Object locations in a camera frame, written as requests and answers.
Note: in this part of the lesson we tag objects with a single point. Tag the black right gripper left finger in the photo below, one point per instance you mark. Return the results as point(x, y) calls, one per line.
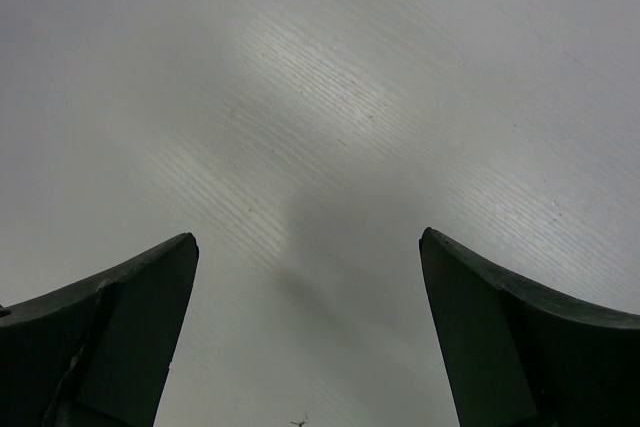
point(98, 351)

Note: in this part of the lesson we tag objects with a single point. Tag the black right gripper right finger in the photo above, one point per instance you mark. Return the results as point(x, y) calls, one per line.
point(519, 353)

